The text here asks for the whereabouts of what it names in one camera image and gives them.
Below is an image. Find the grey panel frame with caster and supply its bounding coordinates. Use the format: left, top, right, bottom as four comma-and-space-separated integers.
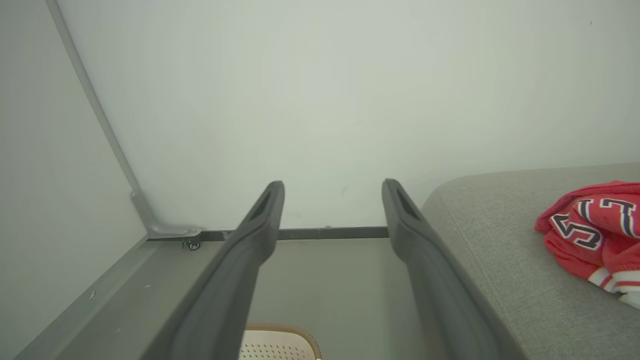
45, 0, 203, 240

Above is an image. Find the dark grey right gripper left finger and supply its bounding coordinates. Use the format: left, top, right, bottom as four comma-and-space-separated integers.
142, 181, 286, 360

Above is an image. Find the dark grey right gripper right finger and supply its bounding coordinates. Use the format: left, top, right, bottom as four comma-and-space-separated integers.
382, 179, 526, 360

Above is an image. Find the red jersey with black lettering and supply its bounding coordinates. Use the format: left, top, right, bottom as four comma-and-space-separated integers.
534, 181, 640, 309

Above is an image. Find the black skirting strip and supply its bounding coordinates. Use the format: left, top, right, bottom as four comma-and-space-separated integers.
200, 226, 390, 242

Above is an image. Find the cream perforated plastic laundry basket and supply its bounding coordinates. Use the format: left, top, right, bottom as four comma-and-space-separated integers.
239, 323, 323, 360

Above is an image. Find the grey fabric sofa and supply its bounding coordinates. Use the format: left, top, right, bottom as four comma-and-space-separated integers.
420, 162, 640, 360

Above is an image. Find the grey skirting strip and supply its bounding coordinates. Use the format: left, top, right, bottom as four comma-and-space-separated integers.
14, 235, 161, 360

